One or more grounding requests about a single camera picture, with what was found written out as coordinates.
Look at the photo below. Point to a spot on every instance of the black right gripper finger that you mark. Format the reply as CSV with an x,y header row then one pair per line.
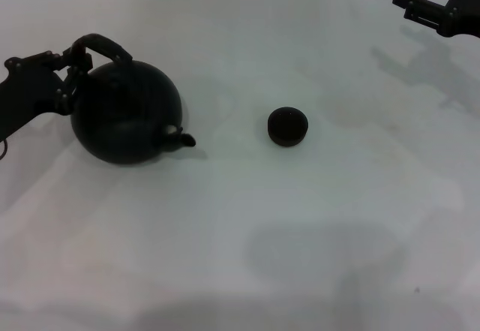
x,y
420,4

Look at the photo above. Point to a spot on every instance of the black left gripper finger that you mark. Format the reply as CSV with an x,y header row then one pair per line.
x,y
63,58
71,83

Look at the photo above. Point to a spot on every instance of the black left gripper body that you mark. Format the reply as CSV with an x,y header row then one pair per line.
x,y
26,94

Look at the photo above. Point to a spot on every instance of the small dark teacup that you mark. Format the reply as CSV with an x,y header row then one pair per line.
x,y
288,126

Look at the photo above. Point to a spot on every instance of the black round teapot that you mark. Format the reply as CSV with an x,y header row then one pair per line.
x,y
127,113

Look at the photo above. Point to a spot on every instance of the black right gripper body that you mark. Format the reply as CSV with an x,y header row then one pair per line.
x,y
463,12

